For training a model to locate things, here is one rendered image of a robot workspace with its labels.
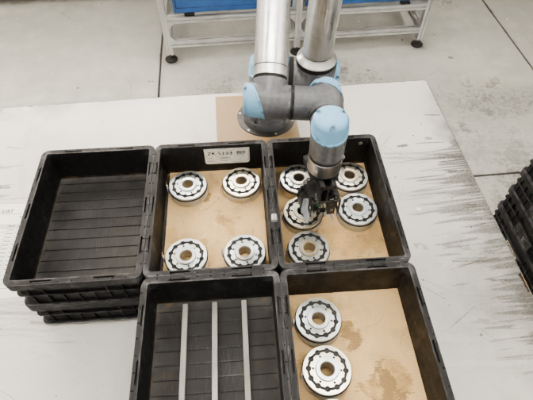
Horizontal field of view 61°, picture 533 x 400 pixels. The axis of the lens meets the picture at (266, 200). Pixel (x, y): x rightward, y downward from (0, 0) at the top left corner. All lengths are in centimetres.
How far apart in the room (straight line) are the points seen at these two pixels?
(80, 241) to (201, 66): 202
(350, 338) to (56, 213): 82
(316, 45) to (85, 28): 255
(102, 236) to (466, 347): 96
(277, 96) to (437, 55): 243
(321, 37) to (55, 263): 89
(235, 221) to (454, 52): 249
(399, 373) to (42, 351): 85
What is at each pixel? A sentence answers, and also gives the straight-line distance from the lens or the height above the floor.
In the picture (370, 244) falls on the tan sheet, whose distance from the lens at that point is 118.
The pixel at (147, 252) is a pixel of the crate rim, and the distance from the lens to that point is 107.
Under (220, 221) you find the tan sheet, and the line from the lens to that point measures 119.
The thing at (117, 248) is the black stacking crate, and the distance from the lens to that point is 120.
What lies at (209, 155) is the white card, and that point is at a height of 89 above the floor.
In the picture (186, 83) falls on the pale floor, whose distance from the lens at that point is 295.
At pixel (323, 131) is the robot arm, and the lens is 89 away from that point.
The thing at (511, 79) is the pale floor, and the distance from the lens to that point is 332.
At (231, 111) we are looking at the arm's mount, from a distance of 152.
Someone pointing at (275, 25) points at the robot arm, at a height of 127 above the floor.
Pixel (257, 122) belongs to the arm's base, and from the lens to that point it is 145.
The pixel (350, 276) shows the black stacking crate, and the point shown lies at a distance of 104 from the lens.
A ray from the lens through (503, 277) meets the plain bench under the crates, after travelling 140.
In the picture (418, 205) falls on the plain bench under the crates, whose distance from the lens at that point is 145.
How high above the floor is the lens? 181
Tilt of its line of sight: 53 degrees down
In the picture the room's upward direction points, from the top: straight up
